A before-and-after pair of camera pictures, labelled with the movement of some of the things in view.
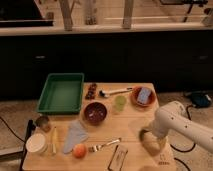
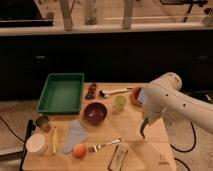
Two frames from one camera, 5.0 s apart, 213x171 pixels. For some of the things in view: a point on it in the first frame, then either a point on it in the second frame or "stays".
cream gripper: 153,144 -> 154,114
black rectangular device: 118,158 stays
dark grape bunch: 91,92 stays
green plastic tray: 61,94 stays
